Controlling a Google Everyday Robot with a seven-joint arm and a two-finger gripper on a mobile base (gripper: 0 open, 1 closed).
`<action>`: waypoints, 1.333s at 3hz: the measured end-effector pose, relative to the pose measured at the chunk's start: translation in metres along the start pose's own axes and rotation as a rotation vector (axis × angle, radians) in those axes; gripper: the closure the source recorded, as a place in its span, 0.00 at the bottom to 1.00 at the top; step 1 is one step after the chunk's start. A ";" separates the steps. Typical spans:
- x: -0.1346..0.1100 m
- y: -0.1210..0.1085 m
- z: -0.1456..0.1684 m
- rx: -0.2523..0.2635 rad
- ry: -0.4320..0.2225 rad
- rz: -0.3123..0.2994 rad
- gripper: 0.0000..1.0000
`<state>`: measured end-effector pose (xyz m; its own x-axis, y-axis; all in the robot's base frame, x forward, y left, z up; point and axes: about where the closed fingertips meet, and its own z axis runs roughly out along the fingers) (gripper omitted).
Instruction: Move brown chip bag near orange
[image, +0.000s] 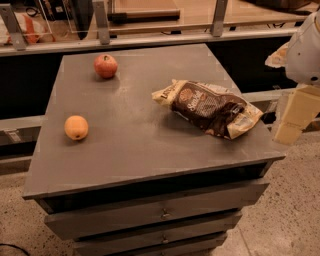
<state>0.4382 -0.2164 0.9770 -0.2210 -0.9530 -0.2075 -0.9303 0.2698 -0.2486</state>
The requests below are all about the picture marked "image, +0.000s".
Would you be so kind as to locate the red apple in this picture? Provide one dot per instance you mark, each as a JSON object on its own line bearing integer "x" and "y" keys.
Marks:
{"x": 105, "y": 66}

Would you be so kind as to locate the grey drawer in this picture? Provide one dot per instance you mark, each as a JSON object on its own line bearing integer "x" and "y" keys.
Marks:
{"x": 139, "y": 212}
{"x": 173, "y": 231}
{"x": 180, "y": 247}

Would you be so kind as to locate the middle grey drawer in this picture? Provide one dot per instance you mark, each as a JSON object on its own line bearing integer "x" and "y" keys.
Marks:
{"x": 173, "y": 231}

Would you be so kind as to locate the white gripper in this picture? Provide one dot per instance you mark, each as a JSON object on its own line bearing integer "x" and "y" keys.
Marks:
{"x": 305, "y": 56}

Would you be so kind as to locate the brown sea salt chip bag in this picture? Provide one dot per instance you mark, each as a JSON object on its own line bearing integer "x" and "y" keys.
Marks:
{"x": 212, "y": 108}

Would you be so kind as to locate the orange white bag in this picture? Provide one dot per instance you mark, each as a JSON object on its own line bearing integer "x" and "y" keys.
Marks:
{"x": 33, "y": 31}

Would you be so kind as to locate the metal railing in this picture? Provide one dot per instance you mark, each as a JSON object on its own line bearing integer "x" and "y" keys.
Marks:
{"x": 197, "y": 24}

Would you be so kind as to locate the black wooden bar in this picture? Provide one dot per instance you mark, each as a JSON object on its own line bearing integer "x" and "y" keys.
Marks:
{"x": 144, "y": 16}

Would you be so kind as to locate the orange fruit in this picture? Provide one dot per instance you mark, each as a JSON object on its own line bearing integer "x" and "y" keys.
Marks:
{"x": 76, "y": 127}

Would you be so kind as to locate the grey drawer cabinet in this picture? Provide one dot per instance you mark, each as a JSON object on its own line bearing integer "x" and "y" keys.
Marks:
{"x": 135, "y": 148}

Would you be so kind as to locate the top grey drawer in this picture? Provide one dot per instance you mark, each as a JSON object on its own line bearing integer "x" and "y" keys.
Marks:
{"x": 139, "y": 212}

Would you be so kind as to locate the bottom grey drawer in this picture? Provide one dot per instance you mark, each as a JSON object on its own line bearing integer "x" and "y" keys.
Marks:
{"x": 180, "y": 247}

